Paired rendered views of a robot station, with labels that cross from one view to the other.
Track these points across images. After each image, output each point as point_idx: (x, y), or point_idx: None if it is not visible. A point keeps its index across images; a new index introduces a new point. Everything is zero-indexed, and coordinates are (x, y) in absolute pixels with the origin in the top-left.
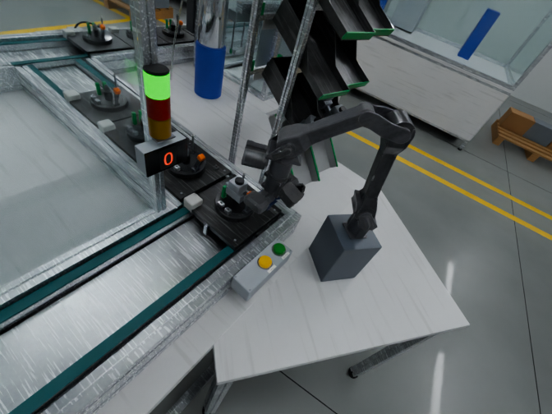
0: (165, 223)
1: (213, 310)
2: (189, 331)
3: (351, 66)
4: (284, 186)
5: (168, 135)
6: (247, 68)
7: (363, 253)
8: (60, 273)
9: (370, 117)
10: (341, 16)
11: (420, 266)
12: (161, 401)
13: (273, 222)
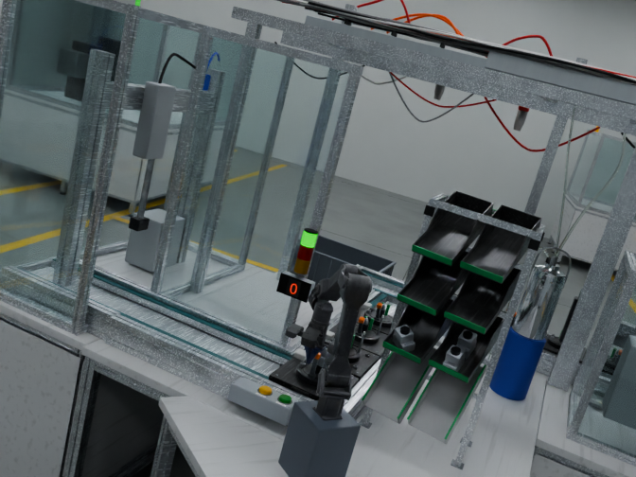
0: (273, 351)
1: (214, 395)
2: (193, 384)
3: (490, 316)
4: (311, 327)
5: (299, 271)
6: None
7: (306, 426)
8: (210, 320)
9: (342, 268)
10: (439, 245)
11: None
12: (144, 383)
13: None
